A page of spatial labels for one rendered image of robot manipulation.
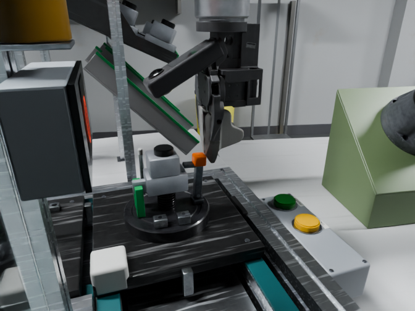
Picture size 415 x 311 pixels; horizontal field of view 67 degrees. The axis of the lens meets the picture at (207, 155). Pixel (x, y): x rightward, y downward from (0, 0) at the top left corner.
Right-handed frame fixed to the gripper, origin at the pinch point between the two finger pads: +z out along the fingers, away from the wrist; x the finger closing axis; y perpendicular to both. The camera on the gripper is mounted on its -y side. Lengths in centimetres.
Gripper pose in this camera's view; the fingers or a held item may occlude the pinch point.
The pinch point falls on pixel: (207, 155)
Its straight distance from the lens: 51.1
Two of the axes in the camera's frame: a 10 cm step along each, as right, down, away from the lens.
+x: -3.1, -3.8, 8.7
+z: 0.0, 9.2, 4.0
